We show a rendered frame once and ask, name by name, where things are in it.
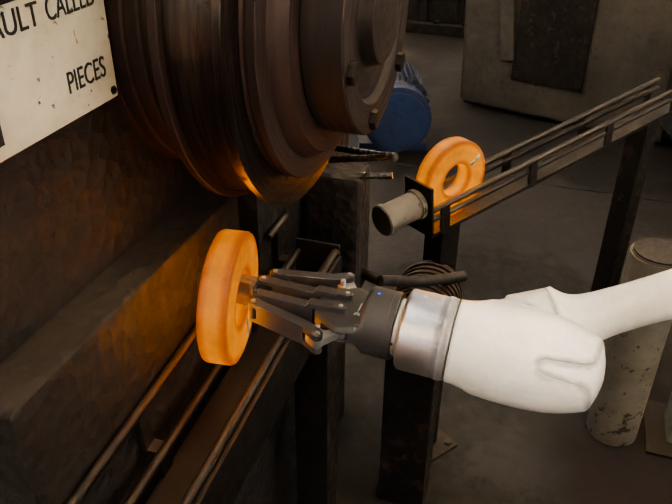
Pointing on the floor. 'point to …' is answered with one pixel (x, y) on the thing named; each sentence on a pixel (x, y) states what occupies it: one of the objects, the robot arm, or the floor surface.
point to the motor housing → (410, 414)
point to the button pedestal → (658, 428)
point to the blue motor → (402, 117)
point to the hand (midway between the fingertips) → (227, 285)
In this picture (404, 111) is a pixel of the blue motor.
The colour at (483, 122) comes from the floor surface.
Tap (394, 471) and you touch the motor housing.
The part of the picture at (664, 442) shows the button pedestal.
